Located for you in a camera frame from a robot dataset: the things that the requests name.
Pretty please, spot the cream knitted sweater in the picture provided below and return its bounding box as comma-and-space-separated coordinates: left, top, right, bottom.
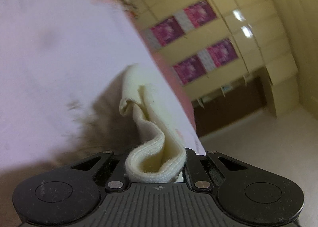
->
119, 64, 187, 183

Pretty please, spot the dark wooden door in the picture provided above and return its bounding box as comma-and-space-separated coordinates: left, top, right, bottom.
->
194, 77, 267, 137

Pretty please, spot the corner shelf with items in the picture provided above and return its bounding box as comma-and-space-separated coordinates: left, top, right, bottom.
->
192, 73, 254, 108

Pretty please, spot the cream wardrobe with posters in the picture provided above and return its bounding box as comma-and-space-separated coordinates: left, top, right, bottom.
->
138, 0, 299, 116

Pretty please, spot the lilac floral bed sheet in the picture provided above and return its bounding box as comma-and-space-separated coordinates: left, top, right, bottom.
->
0, 0, 207, 227

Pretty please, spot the pink checked bed cover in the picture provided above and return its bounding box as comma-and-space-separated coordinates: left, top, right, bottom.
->
118, 0, 196, 129

